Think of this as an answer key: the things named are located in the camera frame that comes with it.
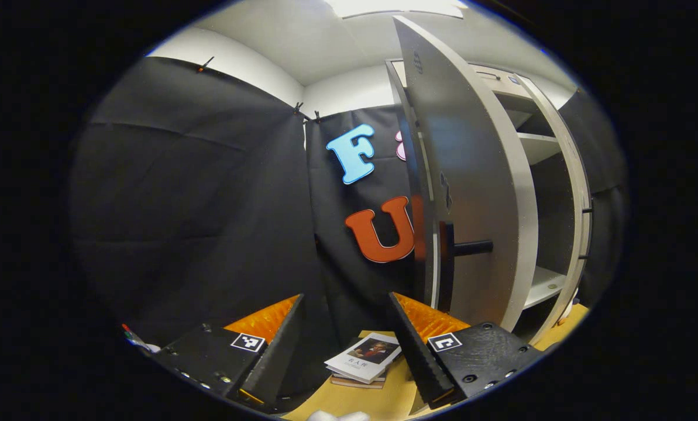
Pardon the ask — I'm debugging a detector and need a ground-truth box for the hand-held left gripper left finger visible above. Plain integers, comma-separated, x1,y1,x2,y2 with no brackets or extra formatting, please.
150,294,306,411

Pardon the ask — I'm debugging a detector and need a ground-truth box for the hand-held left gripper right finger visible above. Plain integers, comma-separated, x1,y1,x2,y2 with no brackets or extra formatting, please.
388,291,547,411

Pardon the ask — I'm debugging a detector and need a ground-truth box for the white cabinet shelf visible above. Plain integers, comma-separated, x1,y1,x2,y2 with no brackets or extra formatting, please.
523,266,567,309
515,132,562,165

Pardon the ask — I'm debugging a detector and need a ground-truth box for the grey cabinet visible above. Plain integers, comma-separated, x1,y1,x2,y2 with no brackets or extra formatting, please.
384,58,586,346

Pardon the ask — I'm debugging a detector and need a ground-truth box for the beige cabinet drawer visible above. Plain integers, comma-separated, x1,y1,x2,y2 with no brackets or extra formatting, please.
469,63,539,100

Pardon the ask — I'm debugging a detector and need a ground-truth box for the white book with portrait cover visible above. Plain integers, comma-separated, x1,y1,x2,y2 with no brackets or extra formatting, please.
324,332,403,385

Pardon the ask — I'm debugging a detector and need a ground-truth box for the brown book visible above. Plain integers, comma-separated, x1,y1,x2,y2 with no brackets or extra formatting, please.
329,374,388,390

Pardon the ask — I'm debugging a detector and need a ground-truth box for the white device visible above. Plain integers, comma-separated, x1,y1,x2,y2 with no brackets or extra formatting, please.
121,323,162,355

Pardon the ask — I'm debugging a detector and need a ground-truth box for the black backdrop cloth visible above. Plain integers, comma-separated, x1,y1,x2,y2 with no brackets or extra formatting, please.
68,56,629,375

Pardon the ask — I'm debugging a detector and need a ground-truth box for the ceiling light panel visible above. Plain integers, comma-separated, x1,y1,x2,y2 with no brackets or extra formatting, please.
324,0,469,19

